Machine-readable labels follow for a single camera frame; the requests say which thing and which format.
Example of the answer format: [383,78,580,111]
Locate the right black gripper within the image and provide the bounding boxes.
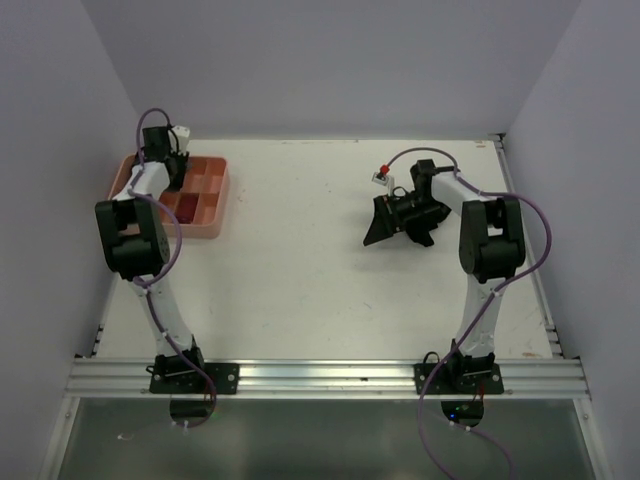
[364,192,445,245]

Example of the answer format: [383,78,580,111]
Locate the pink divided organizer tray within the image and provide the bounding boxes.
[94,155,230,245]

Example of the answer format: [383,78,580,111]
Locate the black underwear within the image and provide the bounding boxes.
[405,201,451,247]

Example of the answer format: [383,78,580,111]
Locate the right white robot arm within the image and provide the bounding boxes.
[363,160,526,393]

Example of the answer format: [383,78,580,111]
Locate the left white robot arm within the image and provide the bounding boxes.
[95,125,208,393]

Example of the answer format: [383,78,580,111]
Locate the dark red rolled underwear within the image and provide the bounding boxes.
[175,193,199,224]

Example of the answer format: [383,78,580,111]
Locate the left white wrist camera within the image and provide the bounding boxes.
[169,125,191,153]

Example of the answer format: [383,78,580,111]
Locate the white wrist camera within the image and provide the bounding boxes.
[169,125,191,153]
[371,164,395,192]

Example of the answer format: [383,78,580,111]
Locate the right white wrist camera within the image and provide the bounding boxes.
[371,164,395,192]

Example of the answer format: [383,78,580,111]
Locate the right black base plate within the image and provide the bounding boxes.
[426,352,505,395]

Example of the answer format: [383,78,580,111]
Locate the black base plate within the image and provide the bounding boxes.
[145,362,240,395]
[426,352,505,395]

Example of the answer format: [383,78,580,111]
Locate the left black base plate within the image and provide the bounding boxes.
[145,362,240,395]

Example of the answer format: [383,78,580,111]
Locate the aluminium mounting rail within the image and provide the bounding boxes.
[64,359,590,400]

